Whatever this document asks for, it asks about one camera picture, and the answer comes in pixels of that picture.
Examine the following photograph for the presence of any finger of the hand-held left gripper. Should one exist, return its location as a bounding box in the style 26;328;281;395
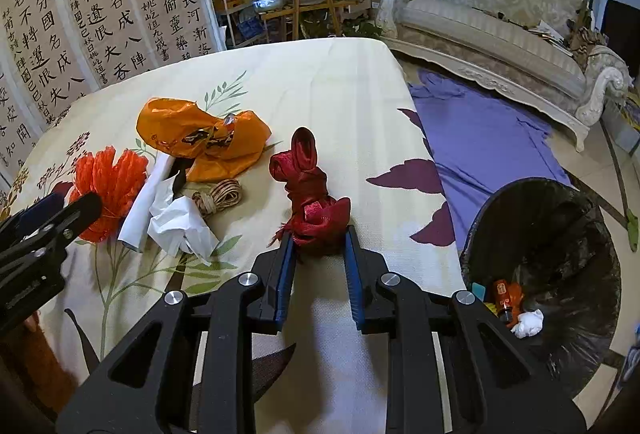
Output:
0;191;103;277
0;193;66;245

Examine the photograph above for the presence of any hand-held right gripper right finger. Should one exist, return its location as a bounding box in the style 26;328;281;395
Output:
344;225;587;434

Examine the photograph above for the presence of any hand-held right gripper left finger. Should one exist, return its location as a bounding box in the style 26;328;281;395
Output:
56;233;298;434

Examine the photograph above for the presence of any orange foam net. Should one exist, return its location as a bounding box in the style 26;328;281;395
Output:
69;148;149;243

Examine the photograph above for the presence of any white paper tube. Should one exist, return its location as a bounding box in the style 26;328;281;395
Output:
118;155;176;254

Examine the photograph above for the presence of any white paper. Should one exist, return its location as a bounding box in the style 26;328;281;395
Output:
148;179;221;264

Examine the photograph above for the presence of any brown twine coil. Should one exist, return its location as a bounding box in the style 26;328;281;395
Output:
192;179;244;216

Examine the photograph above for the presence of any orange plastic bag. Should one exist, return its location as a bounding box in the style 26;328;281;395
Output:
136;98;272;182

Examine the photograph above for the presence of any red bottle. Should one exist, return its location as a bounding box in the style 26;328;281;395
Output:
492;279;516;322

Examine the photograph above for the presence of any white tissue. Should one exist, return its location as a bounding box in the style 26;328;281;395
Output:
510;309;545;340

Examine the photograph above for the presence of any black-lined trash bin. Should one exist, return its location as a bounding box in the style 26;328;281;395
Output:
459;178;622;400

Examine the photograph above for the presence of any person's left forearm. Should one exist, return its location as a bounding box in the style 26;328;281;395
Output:
15;309;78;415

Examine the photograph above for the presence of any purple floor cloth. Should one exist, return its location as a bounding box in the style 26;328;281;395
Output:
407;68;573;245

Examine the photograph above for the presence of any floral tablecloth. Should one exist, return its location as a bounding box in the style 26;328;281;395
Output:
0;37;468;434

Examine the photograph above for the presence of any calligraphy paper screen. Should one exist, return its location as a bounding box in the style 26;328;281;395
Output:
0;0;226;195

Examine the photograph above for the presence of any small leafy potted plant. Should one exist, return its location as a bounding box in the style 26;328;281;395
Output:
345;19;383;40

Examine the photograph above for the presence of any green slipper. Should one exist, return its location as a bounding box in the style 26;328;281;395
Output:
625;209;640;250

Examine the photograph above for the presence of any white ornate sofa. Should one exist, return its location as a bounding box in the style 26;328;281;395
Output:
360;0;630;152

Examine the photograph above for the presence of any pile of papers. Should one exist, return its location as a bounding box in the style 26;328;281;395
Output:
530;19;573;48

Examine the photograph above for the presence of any storage box with fabrics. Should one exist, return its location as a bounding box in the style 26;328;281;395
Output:
602;89;640;150

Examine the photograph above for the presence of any brown patterned cloth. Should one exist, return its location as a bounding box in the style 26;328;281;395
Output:
570;0;608;65

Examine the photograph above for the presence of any black covered television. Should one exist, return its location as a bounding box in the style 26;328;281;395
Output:
600;0;640;80

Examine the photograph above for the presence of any white wire rack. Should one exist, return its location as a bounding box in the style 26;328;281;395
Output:
215;0;266;50

